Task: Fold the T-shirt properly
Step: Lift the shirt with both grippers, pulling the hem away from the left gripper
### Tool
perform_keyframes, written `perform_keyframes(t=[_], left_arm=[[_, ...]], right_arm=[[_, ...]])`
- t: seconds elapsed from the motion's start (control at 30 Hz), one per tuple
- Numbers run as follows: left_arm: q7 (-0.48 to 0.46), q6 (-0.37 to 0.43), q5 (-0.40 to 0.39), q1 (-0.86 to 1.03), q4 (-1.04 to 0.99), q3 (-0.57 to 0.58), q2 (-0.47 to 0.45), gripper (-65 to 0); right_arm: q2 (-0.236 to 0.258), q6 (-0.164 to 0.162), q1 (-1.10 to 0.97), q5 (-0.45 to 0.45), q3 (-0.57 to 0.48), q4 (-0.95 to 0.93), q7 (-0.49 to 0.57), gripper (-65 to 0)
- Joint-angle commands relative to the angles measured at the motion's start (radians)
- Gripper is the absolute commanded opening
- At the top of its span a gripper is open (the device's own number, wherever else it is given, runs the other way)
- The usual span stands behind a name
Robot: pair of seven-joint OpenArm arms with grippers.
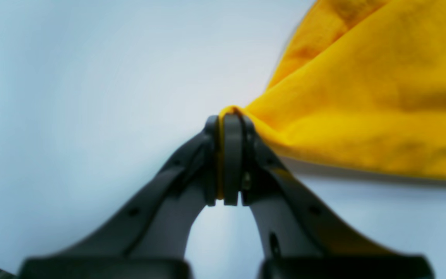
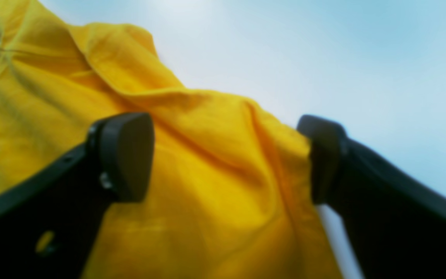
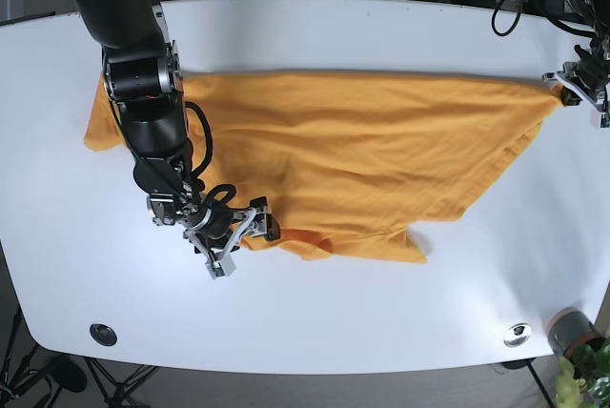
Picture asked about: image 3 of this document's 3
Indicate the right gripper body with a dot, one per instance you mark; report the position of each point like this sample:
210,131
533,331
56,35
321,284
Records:
207,216

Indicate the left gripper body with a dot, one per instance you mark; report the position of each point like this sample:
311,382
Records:
593,68

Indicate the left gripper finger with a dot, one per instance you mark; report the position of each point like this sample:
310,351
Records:
571,94
599,99

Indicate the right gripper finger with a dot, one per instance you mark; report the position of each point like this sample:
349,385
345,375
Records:
218,261
256,220

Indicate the orange yellow T-shirt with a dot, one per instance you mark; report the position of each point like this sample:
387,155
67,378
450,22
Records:
348,161

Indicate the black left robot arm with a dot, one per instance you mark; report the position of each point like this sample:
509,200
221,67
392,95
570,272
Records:
595,13

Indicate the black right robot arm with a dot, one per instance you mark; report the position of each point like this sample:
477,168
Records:
169,137

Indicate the black table grommet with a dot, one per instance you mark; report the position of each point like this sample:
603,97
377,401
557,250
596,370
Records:
103,334

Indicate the grey plant pot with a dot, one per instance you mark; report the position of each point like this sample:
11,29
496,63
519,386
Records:
570,328

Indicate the silver table grommet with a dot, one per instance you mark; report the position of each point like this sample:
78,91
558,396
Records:
517,334

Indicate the green potted plant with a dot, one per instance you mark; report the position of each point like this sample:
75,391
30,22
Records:
583,379

